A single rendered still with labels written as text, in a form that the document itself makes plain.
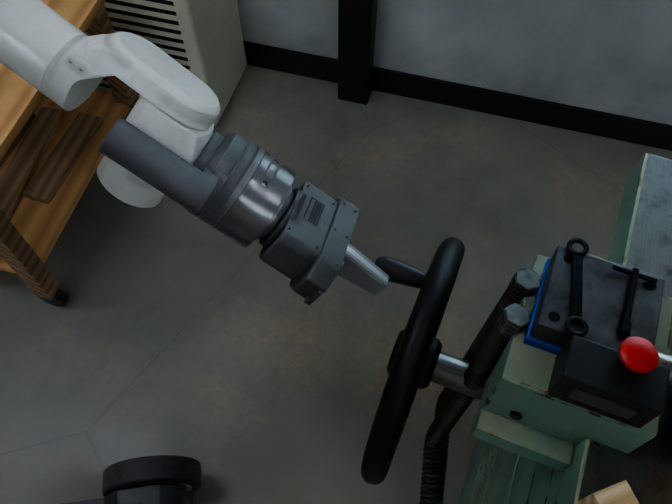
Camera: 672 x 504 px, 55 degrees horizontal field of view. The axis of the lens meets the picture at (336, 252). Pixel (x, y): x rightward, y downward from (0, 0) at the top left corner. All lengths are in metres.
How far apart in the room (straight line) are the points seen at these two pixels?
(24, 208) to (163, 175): 1.25
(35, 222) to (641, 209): 1.38
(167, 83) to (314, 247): 0.19
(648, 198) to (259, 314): 1.09
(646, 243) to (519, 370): 0.25
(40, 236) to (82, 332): 0.26
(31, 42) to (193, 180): 0.18
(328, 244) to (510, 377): 0.20
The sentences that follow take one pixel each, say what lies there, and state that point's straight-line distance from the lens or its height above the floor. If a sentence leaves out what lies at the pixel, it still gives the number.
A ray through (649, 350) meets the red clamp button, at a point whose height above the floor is 1.02.
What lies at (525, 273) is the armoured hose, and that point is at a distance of 0.63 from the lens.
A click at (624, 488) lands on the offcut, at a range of 0.62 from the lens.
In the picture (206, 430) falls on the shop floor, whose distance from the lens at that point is 1.58.
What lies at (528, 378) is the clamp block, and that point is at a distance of 0.60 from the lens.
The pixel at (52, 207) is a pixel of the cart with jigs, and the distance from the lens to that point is 1.76.
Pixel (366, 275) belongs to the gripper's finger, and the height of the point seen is 0.94.
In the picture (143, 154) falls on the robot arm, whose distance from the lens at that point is 0.55.
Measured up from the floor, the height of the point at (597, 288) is 1.00.
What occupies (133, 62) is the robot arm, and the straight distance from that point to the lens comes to 0.58.
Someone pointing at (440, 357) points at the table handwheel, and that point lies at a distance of 0.73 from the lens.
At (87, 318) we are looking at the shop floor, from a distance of 1.77.
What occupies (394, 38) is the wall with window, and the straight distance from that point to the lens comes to 1.98.
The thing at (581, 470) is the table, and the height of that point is 0.90.
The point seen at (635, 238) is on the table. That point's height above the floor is 0.90.
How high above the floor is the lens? 1.50
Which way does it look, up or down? 59 degrees down
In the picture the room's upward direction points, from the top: straight up
